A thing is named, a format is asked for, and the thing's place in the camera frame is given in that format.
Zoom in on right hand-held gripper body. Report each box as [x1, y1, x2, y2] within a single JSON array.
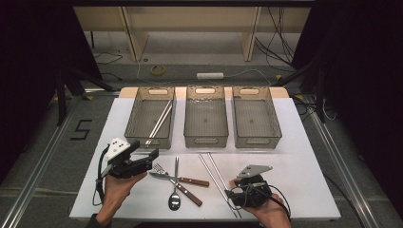
[[234, 164, 274, 208]]

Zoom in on right hand-held gripper cable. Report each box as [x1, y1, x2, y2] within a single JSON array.
[[227, 182, 293, 219]]

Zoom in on metal spoon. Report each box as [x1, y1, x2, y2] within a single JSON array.
[[166, 156, 181, 212]]

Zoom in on person's left hand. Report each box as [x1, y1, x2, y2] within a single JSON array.
[[95, 171, 148, 220]]

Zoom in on fork with wooden handle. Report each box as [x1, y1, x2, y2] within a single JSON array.
[[152, 162, 203, 208]]

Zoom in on white cable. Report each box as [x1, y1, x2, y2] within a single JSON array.
[[136, 58, 273, 87]]

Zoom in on yellow tape roll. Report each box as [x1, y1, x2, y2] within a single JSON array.
[[149, 65, 167, 77]]

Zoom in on thin black floor cable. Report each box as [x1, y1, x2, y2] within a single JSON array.
[[93, 50, 125, 82]]

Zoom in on knife with wooden handle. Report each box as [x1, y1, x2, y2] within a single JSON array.
[[147, 171, 210, 188]]

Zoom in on dark curtain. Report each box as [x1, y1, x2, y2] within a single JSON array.
[[0, 0, 103, 184], [291, 0, 403, 210]]

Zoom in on light wooden desk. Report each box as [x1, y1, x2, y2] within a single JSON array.
[[73, 6, 312, 63]]

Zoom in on aluminium rail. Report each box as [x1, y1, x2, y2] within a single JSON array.
[[0, 94, 85, 228], [302, 94, 383, 228]]

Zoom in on person's right hand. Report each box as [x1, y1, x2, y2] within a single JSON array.
[[242, 193, 293, 223]]

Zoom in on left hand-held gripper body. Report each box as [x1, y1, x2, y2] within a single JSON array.
[[100, 137, 153, 180]]

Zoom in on metal chopstick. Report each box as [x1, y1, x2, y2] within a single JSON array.
[[198, 153, 239, 219], [207, 152, 242, 219]]

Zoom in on clear grey plastic bin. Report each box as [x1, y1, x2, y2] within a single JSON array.
[[231, 85, 283, 150], [183, 85, 230, 149], [124, 85, 177, 150]]

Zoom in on bundle of black cables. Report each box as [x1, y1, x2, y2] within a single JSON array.
[[255, 6, 298, 69]]

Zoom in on white power strip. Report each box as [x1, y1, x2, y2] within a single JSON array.
[[196, 72, 225, 81]]

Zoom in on white board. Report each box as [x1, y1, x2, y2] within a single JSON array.
[[68, 97, 342, 221]]

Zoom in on black metal stand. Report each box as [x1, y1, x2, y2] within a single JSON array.
[[55, 65, 115, 127], [272, 60, 327, 124]]

